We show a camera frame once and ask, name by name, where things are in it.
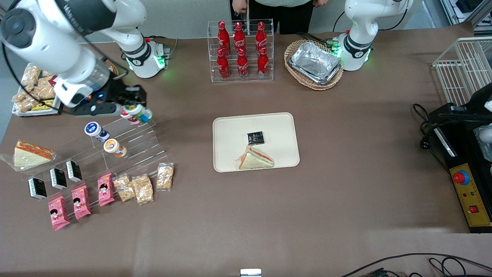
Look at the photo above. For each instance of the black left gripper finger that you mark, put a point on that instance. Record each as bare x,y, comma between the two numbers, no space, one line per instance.
461,115

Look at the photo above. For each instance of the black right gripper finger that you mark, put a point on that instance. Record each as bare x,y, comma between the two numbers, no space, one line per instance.
139,95
128,104

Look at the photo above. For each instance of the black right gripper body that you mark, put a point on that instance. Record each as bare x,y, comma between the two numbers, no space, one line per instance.
120,91

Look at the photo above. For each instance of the green lid gum jar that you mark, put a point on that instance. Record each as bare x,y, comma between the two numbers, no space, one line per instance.
143,114

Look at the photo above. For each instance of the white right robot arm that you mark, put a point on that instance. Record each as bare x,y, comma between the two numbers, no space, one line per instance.
46,42

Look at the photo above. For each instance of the red lid gum jar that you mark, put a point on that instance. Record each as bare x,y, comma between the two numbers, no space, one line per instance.
132,120

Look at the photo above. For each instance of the blue lid gum jar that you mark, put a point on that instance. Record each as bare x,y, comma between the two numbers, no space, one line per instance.
95,130

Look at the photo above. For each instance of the orange lid gum jar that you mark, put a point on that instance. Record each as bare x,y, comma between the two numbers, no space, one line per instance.
113,147

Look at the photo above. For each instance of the beige plastic tray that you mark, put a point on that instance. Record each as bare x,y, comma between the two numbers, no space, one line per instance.
276,130

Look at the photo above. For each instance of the person right hand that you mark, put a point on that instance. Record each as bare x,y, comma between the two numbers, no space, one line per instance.
239,7

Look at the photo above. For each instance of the person left hand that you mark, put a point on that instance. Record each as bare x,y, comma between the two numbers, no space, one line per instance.
321,3

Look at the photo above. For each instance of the brown wicker basket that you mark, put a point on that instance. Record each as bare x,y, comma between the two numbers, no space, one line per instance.
113,68

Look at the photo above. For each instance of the clear acrylic stepped stand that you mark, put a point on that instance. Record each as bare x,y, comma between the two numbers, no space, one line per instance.
142,150

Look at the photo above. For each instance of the clear acrylic low riser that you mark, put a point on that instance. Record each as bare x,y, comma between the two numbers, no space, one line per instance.
88,154

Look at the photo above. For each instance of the clear bag of puffed snack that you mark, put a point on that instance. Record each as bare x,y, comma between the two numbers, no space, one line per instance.
25,103
124,187
165,177
44,91
30,76
143,189
47,74

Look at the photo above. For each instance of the yellow snack packet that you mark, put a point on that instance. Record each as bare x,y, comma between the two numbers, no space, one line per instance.
42,105

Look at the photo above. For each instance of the black yellow control box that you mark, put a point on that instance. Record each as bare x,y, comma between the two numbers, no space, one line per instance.
471,200

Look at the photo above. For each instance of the clear acrylic bottle rack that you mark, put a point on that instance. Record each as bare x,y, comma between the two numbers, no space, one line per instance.
213,50

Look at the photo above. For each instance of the small black white box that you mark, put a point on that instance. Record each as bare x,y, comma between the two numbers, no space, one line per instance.
59,179
37,188
73,171

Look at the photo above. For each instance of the red cola bottle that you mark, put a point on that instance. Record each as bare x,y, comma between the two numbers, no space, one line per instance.
263,64
223,38
223,65
239,38
261,36
242,65

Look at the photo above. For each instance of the pink snack pack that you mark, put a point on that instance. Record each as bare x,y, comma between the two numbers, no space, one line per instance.
105,189
59,213
81,202

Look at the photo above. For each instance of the white rectangular bin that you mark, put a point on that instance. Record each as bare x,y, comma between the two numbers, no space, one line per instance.
17,111

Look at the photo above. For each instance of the wrapped triangle sandwich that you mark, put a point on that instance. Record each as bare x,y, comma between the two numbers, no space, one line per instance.
29,156
255,159

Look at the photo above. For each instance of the black square snack packet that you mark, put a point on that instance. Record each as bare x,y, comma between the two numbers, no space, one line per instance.
255,137

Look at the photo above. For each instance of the silver foil container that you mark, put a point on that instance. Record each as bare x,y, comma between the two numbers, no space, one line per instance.
315,63

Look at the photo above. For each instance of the light wicker basket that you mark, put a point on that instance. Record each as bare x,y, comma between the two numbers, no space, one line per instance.
298,79

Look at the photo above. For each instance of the person in dark trousers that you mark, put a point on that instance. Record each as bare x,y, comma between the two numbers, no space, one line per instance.
292,15

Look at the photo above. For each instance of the metal frame equipment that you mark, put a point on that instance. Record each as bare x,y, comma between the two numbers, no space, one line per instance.
467,9

